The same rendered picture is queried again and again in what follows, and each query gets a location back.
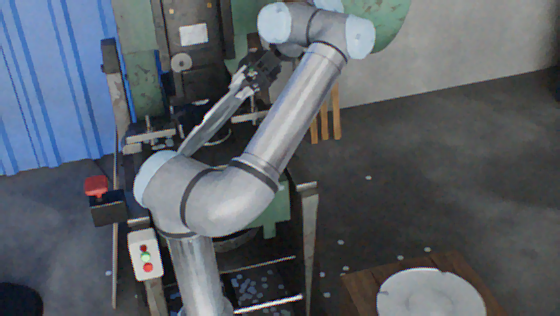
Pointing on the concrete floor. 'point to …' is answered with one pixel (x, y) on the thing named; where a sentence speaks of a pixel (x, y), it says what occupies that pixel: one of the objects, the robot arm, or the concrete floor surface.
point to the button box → (140, 253)
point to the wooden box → (366, 288)
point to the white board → (115, 223)
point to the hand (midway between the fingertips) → (237, 90)
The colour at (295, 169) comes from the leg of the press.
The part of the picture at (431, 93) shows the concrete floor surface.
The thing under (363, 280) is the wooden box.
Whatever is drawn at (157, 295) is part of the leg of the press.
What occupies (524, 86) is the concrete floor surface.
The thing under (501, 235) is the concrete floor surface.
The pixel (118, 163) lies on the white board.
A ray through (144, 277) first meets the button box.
